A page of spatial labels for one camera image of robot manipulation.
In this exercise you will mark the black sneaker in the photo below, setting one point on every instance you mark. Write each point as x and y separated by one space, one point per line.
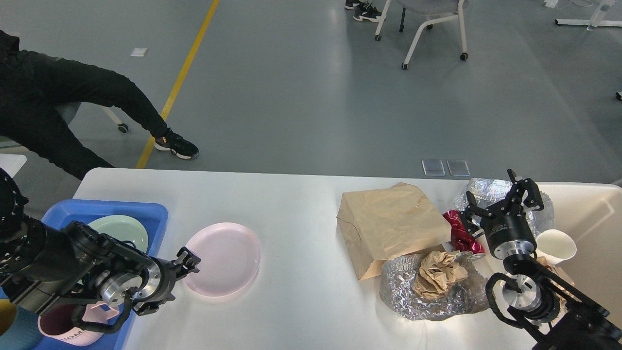
176 145

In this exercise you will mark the white plastic bin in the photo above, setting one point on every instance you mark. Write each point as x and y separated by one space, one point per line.
592 215

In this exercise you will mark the crumpled brown paper ball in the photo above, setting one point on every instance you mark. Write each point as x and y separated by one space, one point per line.
437 274

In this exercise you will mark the brown paper bag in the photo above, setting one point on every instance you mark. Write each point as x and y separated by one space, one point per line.
381 224

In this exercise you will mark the white paper cup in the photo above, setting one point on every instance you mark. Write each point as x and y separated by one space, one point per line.
555 246

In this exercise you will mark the light green plate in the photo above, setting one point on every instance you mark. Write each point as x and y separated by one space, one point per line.
123 228

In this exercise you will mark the right floor socket cover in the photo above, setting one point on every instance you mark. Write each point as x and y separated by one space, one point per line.
458 167

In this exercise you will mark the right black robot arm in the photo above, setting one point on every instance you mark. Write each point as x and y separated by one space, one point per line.
527 295

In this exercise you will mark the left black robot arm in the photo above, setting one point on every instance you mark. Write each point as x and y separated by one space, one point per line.
105 278

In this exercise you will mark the back crumpled foil container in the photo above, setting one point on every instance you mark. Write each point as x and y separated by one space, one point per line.
489 191

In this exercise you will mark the black sneakers at top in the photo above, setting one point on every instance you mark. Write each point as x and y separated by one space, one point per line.
364 10

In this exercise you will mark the seated person in black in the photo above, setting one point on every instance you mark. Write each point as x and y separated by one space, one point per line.
32 84

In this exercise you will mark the left floor socket cover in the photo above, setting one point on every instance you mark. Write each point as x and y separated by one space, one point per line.
433 167

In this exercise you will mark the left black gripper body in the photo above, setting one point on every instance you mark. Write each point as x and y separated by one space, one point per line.
158 282

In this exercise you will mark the white side table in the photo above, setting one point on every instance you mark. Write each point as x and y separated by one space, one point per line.
12 163

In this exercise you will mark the pink plate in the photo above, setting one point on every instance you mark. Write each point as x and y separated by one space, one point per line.
230 256

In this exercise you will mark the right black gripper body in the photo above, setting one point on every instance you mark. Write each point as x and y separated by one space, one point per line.
507 234

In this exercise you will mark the pink HOME mug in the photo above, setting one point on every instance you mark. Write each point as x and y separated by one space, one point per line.
57 323

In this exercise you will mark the white frame office chair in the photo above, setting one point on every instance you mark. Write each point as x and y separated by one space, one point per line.
435 12

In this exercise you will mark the dark teal cup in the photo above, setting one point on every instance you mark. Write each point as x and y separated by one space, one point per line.
18 327

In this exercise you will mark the blue plastic tray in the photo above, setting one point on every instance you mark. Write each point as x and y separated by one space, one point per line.
152 216

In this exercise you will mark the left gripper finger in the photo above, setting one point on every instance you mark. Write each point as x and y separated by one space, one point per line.
186 263
149 307

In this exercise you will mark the crushed red can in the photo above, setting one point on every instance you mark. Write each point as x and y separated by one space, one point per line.
460 238

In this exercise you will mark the crumpled brown paper scrap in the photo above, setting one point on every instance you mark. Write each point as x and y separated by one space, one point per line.
560 273

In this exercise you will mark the white stand base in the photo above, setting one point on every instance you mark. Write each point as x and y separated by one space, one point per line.
597 19

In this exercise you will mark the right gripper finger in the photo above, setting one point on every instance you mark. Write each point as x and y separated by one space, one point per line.
524 193
470 211

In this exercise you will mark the floor socket cover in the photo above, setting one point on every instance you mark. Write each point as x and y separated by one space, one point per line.
433 167
458 167

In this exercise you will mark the front crumpled foil tray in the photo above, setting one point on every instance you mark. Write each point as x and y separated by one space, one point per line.
397 281

